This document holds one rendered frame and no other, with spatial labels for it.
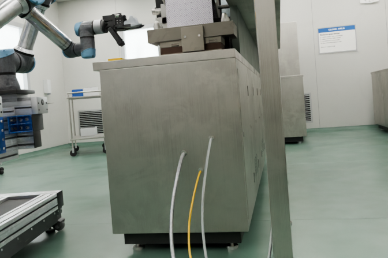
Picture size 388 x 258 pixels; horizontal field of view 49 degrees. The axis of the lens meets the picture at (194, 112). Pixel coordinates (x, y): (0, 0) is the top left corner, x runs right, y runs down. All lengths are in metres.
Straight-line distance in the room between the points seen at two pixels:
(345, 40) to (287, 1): 1.18
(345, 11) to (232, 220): 6.27
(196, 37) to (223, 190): 0.69
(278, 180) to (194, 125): 0.64
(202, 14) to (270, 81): 0.92
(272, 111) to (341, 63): 6.44
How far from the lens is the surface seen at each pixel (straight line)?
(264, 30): 1.35
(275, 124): 1.34
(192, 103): 1.89
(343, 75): 7.75
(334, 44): 7.76
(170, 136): 1.92
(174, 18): 2.20
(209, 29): 1.96
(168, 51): 2.00
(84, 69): 8.53
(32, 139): 2.41
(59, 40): 2.37
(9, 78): 2.49
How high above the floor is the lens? 0.69
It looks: 1 degrees down
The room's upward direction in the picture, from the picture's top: 4 degrees counter-clockwise
